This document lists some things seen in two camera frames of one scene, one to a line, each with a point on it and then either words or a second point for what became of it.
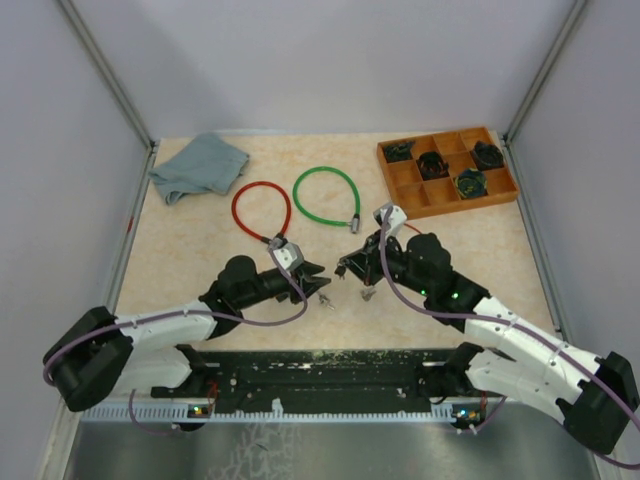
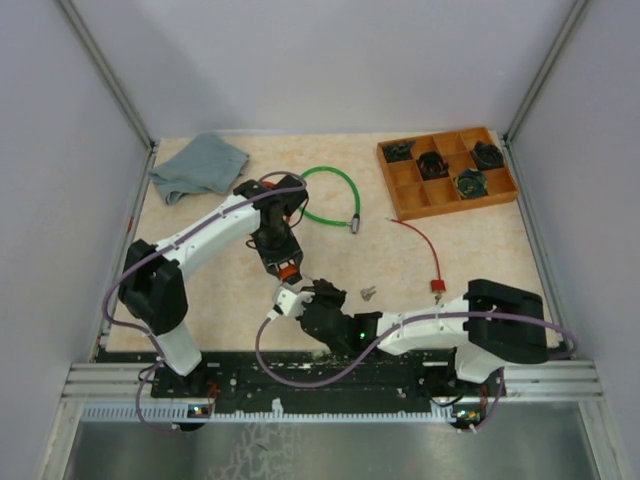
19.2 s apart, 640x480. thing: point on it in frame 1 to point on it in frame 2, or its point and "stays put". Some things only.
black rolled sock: (487, 156) stays put
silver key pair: (367, 291) stays put
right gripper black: (365, 264) to (323, 290)
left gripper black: (304, 276) to (291, 251)
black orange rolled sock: (432, 166) stays put
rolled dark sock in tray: (471, 183) stays put
